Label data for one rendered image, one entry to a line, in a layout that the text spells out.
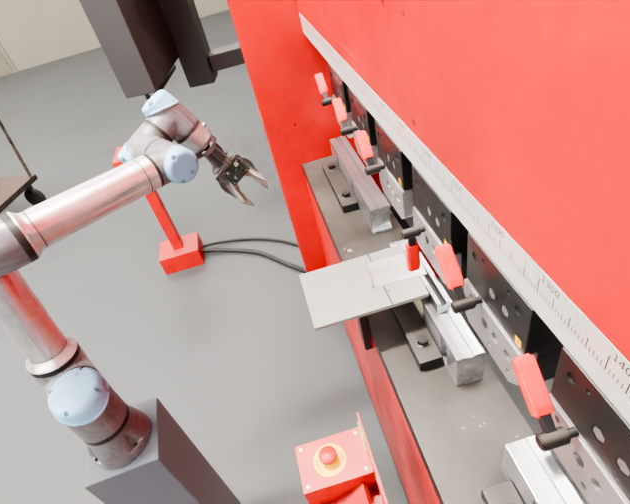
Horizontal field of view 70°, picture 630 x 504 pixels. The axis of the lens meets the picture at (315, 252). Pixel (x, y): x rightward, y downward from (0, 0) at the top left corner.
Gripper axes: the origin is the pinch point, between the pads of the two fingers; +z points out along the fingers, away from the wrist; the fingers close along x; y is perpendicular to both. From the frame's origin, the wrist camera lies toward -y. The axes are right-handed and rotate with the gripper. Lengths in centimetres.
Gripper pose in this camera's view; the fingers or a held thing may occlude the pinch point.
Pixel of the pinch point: (256, 193)
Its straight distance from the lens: 125.5
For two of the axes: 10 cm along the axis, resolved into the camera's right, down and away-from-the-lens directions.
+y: 4.1, 3.4, -8.4
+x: 6.6, -7.5, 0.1
